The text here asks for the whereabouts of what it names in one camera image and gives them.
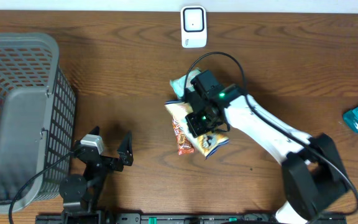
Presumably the mint green wipes packet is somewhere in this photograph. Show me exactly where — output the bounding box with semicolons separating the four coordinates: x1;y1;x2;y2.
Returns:
170;68;201;99

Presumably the yellow snack chip bag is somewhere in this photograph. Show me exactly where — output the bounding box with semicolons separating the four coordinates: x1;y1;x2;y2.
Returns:
165;101;229;158

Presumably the red chocolate bar wrapper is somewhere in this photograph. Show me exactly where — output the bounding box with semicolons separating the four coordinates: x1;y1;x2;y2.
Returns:
172;118;195;155

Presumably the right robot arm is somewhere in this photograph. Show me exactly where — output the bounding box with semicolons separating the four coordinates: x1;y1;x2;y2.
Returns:
165;85;357;223

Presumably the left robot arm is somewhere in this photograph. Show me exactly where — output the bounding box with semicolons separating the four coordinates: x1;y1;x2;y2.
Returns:
59;127;134;223

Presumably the white barcode scanner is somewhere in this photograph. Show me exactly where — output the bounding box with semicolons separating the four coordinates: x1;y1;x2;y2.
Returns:
180;6;208;49

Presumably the grey plastic mesh basket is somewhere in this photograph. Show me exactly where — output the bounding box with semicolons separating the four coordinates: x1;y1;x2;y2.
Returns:
0;33;76;214

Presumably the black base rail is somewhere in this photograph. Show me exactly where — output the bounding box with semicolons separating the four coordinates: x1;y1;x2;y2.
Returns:
35;212;348;224

